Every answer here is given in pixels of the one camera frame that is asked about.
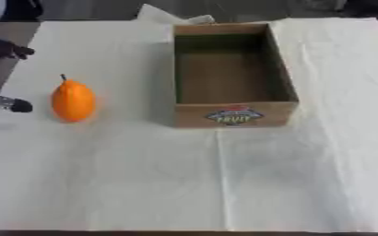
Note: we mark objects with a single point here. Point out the tan cardboard box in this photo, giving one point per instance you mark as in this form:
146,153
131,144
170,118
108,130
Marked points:
232,92

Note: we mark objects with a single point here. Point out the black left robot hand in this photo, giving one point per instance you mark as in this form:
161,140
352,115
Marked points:
4,49

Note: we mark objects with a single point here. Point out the person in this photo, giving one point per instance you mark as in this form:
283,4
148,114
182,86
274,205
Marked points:
7,9

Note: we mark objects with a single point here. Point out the orange toy pear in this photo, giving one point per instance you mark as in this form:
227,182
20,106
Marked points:
73,101

